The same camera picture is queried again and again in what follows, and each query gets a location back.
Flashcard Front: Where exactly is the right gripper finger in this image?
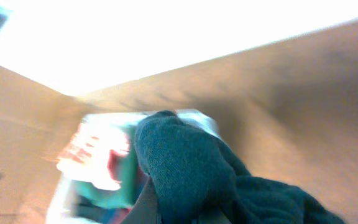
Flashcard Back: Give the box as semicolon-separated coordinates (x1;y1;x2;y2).
128;177;159;224

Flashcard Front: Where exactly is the dark teal garment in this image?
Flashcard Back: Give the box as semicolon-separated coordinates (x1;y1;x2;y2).
133;111;341;224

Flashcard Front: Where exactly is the pink printed t-shirt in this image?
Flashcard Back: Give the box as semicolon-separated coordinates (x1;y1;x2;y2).
57;123;130;191

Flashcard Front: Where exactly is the green t-shirt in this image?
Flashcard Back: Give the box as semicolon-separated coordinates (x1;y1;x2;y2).
73;124;138;209

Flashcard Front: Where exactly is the clear plastic storage bin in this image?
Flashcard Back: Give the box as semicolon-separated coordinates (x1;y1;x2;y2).
45;108;222;224

